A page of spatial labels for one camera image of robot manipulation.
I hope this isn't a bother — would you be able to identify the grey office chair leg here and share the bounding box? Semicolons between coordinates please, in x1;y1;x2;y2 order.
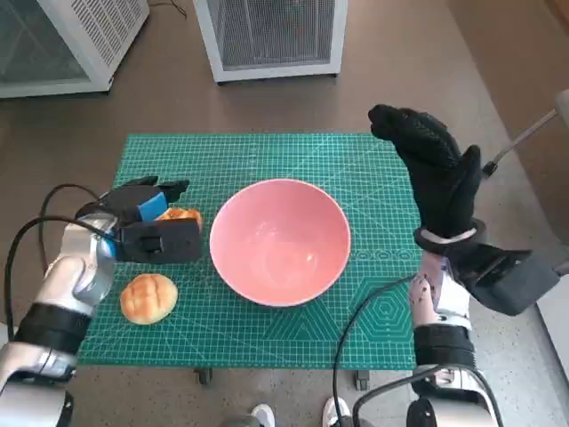
482;88;569;177

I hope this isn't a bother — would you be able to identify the black floor cable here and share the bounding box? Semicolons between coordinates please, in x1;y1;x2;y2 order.
148;0;190;18

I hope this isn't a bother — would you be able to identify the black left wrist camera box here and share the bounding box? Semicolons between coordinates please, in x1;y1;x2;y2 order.
116;220;202;263

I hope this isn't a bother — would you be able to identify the round toy bread bun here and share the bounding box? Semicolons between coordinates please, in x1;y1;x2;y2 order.
119;273;179;325

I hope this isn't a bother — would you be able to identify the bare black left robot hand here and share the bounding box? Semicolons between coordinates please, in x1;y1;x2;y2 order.
98;175;192;229

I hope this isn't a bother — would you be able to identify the rectangular toy bread slice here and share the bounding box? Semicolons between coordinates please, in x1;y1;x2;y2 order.
155;207;204;232

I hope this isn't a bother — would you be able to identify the white cabinet with vent panel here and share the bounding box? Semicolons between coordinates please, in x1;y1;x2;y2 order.
0;0;151;99

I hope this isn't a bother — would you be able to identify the green cutting mat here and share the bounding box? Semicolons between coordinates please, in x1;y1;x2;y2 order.
77;133;426;370

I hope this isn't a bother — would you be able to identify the white shoe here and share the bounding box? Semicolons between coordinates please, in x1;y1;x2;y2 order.
251;403;276;427
322;397;352;427

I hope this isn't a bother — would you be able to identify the pink bowl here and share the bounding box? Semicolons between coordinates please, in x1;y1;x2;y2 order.
209;178;352;309

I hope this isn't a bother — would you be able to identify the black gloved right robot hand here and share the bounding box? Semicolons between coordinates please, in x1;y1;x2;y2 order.
366;103;485;242

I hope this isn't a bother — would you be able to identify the white side table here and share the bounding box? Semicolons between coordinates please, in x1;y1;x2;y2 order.
535;284;569;375

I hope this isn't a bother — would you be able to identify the white mesh door cabinet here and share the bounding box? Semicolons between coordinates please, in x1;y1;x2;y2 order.
193;0;349;85

